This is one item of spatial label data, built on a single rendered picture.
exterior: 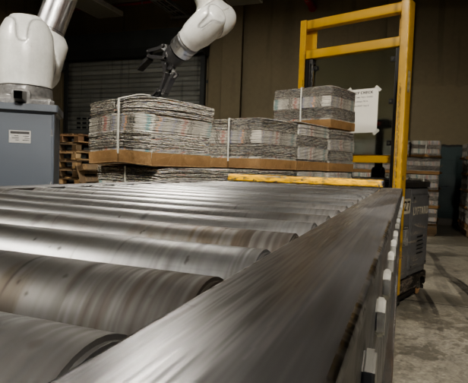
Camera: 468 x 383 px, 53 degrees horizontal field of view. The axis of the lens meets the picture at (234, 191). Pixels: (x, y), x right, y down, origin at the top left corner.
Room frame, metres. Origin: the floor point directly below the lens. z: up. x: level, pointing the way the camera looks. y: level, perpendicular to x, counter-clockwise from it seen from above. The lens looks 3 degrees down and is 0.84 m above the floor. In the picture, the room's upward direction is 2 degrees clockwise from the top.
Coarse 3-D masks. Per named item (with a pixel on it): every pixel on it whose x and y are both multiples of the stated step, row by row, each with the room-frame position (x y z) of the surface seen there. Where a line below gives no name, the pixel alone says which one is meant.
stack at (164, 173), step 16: (112, 176) 1.75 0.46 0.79; (128, 176) 1.69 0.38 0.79; (144, 176) 1.62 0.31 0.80; (160, 176) 1.58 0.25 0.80; (176, 176) 1.64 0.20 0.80; (192, 176) 1.70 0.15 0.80; (208, 176) 1.76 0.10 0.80; (224, 176) 1.84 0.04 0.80; (304, 176) 2.30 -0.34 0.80; (320, 176) 2.42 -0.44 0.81
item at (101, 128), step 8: (96, 104) 1.75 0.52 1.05; (104, 104) 1.72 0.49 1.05; (112, 104) 1.69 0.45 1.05; (96, 112) 1.75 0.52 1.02; (104, 112) 1.71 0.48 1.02; (112, 112) 1.69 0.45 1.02; (96, 120) 1.74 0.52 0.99; (104, 120) 1.71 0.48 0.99; (112, 120) 1.68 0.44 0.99; (96, 128) 1.74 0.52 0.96; (104, 128) 1.71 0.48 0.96; (112, 128) 1.68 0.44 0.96; (88, 136) 1.77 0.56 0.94; (96, 136) 1.73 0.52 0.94; (104, 136) 1.71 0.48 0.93; (112, 136) 1.67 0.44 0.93; (88, 144) 1.77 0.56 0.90; (96, 144) 1.73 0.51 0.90; (104, 144) 1.70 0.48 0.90; (112, 144) 1.67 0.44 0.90
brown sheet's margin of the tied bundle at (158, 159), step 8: (128, 152) 1.61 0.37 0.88; (136, 152) 1.58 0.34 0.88; (144, 152) 1.55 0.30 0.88; (128, 160) 1.61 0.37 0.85; (136, 160) 1.58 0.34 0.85; (144, 160) 1.56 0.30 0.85; (152, 160) 1.54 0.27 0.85; (160, 160) 1.57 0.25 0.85; (168, 160) 1.59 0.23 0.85; (176, 160) 1.62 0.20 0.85; (184, 160) 1.65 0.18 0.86; (192, 160) 1.68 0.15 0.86; (200, 160) 1.71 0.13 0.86; (208, 160) 1.74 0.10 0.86
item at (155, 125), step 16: (128, 112) 1.63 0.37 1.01; (144, 112) 1.57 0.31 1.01; (160, 112) 1.55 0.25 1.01; (176, 112) 1.60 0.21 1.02; (192, 112) 1.66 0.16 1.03; (208, 112) 1.72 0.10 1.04; (128, 128) 1.62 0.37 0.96; (144, 128) 1.56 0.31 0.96; (160, 128) 1.56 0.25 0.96; (176, 128) 1.62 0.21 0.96; (192, 128) 1.68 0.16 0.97; (208, 128) 1.74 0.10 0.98; (128, 144) 1.61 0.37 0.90; (144, 144) 1.56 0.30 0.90; (160, 144) 1.57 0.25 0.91; (176, 144) 1.62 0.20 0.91; (192, 144) 1.68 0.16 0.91; (208, 144) 1.75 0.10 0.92
